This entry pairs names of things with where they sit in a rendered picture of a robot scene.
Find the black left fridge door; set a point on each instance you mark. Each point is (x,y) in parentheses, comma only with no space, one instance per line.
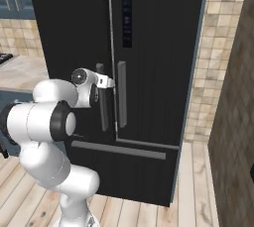
(72,22)

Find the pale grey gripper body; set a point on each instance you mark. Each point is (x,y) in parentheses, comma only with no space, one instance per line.
(108,81)

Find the black fridge door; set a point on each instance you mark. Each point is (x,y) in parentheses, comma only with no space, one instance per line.
(158,56)
(72,22)

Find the black right fridge door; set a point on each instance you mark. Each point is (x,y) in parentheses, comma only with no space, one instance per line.
(158,56)

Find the black freezer drawer front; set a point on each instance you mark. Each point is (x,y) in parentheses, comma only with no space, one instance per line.
(132,171)

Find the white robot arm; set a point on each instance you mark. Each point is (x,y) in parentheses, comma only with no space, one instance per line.
(43,122)

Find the black hob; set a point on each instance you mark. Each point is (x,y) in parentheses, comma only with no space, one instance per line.
(4,57)

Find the black fridge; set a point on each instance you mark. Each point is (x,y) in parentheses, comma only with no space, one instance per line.
(132,72)

